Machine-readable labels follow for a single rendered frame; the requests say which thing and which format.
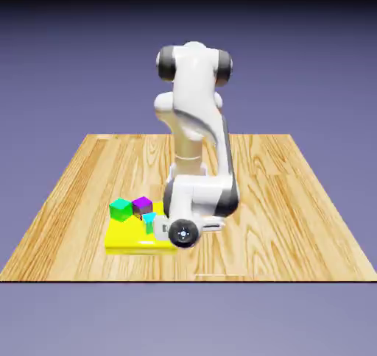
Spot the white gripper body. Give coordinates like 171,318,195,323
199,216,227,232

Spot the small cyan cube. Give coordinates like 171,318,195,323
141,212,158,235

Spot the small purple cube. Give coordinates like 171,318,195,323
131,196,154,221

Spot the small green cube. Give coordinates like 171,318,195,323
108,197,134,223

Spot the large yellow box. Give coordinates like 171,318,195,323
105,201,180,256

